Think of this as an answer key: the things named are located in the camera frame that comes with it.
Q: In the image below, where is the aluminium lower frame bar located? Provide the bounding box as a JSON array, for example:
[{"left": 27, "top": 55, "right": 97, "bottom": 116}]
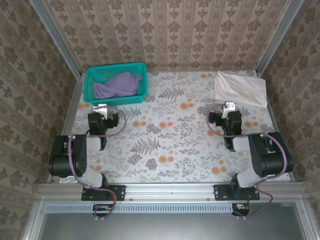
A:
[
  {"left": 294, "top": 199, "right": 318, "bottom": 240},
  {"left": 23, "top": 197, "right": 48, "bottom": 240}
]

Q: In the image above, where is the aluminium table side rail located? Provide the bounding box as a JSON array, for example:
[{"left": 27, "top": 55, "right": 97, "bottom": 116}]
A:
[
  {"left": 256, "top": 70, "right": 297, "bottom": 181},
  {"left": 46, "top": 74, "right": 85, "bottom": 183}
]

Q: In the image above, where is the floral patterned table cover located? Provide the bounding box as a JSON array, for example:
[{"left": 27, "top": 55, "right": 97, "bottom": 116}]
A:
[{"left": 59, "top": 70, "right": 292, "bottom": 183}]

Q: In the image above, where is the white folded t-shirt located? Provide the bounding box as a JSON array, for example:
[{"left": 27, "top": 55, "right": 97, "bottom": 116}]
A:
[{"left": 214, "top": 70, "right": 268, "bottom": 109}]

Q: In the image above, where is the white slotted cable duct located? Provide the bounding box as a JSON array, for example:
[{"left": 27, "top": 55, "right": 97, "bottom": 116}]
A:
[{"left": 46, "top": 202, "right": 251, "bottom": 213}]

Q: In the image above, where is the long aluminium mounting rail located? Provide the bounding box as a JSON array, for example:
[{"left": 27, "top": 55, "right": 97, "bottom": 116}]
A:
[{"left": 37, "top": 182, "right": 307, "bottom": 203}]

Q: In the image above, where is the teal plastic mesh basket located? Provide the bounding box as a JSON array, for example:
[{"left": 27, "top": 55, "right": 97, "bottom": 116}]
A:
[{"left": 83, "top": 61, "right": 150, "bottom": 107}]

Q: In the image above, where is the purple printed t-shirt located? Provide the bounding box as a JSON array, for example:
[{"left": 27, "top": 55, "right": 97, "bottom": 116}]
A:
[{"left": 93, "top": 72, "right": 144, "bottom": 100}]

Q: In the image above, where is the aluminium frame post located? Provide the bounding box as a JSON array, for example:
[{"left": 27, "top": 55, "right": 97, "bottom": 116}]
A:
[
  {"left": 27, "top": 0, "right": 85, "bottom": 80},
  {"left": 255, "top": 0, "right": 305, "bottom": 77}
]

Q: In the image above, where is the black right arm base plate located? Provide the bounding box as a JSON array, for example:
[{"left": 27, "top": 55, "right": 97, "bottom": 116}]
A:
[{"left": 214, "top": 184, "right": 261, "bottom": 202}]

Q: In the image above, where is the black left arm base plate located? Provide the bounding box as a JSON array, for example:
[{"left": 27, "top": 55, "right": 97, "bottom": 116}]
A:
[{"left": 81, "top": 184, "right": 126, "bottom": 202}]

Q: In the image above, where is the grey metal sheet panel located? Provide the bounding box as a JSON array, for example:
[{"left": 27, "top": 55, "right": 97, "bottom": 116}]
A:
[{"left": 37, "top": 202, "right": 311, "bottom": 240}]

